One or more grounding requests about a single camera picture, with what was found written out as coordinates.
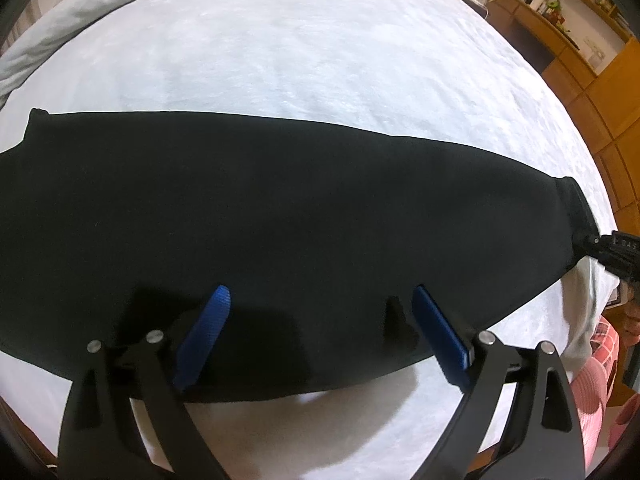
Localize light blue bed sheet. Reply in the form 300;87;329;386
1;0;615;479

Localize black pants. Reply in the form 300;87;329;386
1;110;598;402

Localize pink striped clothing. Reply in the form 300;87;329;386
570;316;639;468

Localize grey duvet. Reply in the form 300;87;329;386
1;0;136;102

